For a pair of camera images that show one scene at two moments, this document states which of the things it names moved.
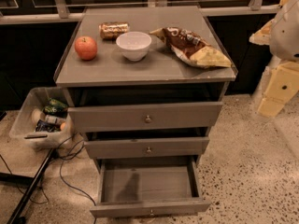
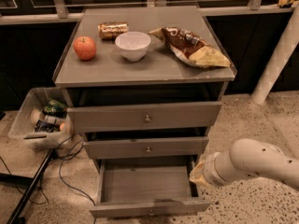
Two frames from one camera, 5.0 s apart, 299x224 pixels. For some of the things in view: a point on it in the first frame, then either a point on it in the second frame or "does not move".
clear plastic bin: [43, 119] does not move
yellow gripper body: [286, 32] to [209, 169]
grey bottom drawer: [149, 186] does not move
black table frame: [19, 179] does not move
